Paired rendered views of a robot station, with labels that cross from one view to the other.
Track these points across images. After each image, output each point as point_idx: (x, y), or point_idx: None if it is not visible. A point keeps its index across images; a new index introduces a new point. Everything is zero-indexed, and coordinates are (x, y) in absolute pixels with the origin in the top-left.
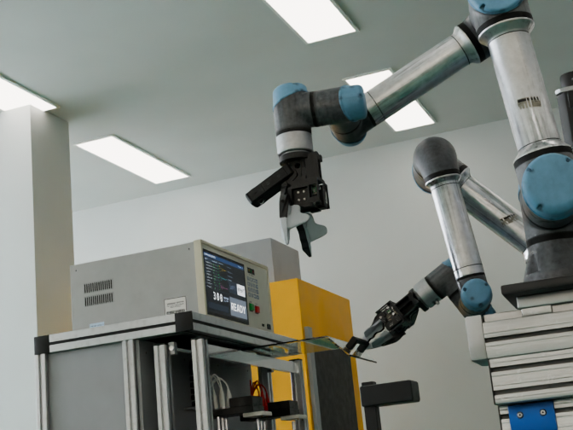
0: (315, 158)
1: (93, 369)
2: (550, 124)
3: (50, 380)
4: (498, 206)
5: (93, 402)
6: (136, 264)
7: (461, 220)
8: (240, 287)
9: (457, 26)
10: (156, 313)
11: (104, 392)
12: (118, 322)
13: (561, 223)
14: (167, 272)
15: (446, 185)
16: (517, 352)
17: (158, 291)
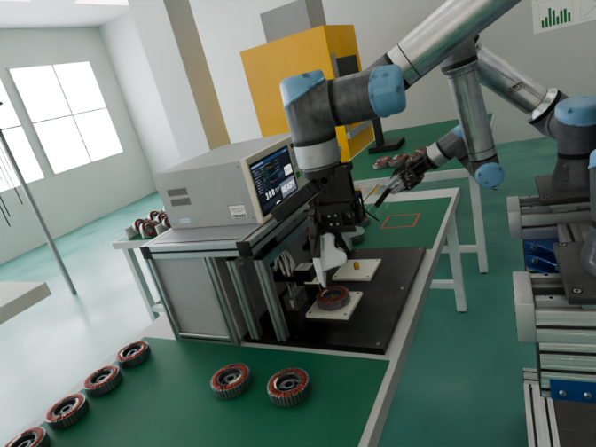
0: (345, 175)
1: (187, 271)
2: None
3: (160, 274)
4: (507, 74)
5: (193, 293)
6: (200, 177)
7: (478, 109)
8: (286, 168)
9: None
10: (224, 215)
11: (199, 287)
12: (199, 219)
13: None
14: (225, 184)
15: (464, 75)
16: (572, 341)
17: (222, 199)
